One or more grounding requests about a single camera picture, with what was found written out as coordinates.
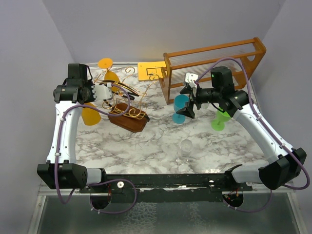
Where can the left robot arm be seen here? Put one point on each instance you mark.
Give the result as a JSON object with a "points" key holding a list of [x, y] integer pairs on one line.
{"points": [[61, 171]]}

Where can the orange plastic wine glass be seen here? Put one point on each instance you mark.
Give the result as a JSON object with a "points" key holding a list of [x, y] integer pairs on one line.
{"points": [[90, 116], [106, 65]]}

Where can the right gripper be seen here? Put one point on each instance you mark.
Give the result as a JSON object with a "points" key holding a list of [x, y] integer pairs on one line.
{"points": [[188, 111]]}

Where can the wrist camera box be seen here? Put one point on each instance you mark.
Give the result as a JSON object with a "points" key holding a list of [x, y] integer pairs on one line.
{"points": [[191, 79], [101, 92]]}

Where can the blue plastic wine glass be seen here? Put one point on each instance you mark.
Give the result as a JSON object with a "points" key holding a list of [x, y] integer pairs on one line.
{"points": [[179, 103]]}

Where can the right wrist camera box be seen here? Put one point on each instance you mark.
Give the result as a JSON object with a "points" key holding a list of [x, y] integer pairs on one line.
{"points": [[191, 79]]}

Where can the yellow card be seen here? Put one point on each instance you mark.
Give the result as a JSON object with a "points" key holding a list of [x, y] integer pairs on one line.
{"points": [[146, 69]]}

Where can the clear glass near front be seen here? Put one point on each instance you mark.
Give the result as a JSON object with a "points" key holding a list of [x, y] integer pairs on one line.
{"points": [[184, 150]]}

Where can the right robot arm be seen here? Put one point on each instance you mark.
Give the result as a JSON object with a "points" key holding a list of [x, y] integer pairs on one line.
{"points": [[283, 160]]}

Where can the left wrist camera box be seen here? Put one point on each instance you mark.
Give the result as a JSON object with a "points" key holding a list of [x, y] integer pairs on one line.
{"points": [[101, 92]]}

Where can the green plastic wine glass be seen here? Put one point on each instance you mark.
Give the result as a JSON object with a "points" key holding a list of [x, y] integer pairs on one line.
{"points": [[218, 124]]}

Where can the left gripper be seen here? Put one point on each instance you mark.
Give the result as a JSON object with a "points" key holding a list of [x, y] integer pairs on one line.
{"points": [[88, 85]]}

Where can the black base frame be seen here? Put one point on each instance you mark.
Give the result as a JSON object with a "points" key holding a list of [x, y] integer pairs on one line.
{"points": [[158, 188]]}

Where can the gold wire wine glass rack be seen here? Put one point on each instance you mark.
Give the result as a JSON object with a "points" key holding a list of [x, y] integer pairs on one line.
{"points": [[128, 114]]}

